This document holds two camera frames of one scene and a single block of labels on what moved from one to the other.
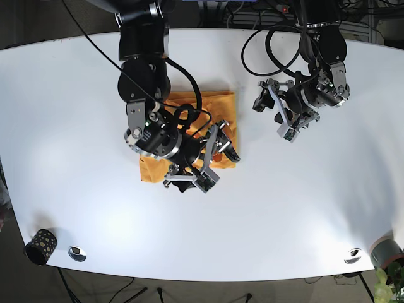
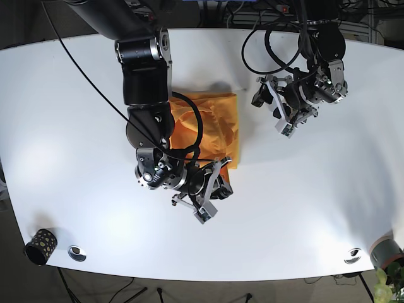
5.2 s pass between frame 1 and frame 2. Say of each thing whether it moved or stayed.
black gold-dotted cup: stayed
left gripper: moved
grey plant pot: stayed
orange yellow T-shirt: stayed
